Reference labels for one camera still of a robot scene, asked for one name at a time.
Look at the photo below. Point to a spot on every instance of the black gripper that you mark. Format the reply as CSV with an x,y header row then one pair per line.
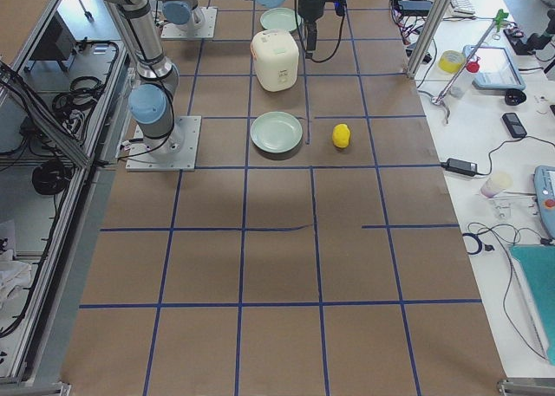
x,y
310,9

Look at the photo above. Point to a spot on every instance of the white rice cooker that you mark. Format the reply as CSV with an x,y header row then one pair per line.
x,y
275,59

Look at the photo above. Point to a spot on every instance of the far green plate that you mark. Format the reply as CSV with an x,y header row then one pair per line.
x,y
281,18

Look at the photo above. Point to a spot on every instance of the green plate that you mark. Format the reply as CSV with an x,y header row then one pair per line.
x,y
276,132
281,18

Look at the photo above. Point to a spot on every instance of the near green plate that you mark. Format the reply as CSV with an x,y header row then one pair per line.
x,y
276,132

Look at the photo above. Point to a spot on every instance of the yellow lemon toy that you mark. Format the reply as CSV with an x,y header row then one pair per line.
x,y
341,136

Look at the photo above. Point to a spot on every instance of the yellow tape roll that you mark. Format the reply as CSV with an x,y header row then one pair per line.
x,y
451,61

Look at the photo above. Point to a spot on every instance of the metal rod with green clip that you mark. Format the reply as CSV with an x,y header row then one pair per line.
x,y
498,21

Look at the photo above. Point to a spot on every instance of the blue teach pendant tablet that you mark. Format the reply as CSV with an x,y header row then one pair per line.
x,y
497,71

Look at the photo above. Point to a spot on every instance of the black power adapter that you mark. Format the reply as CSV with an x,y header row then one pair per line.
x,y
460,166

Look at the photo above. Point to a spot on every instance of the white paper cup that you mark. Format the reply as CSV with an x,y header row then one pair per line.
x,y
496,183

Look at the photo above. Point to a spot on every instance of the teal tray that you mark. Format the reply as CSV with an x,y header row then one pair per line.
x,y
537,262

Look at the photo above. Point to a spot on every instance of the aluminium frame post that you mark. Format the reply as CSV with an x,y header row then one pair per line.
x,y
432,23

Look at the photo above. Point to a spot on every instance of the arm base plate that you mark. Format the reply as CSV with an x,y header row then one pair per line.
x,y
172,32
179,152

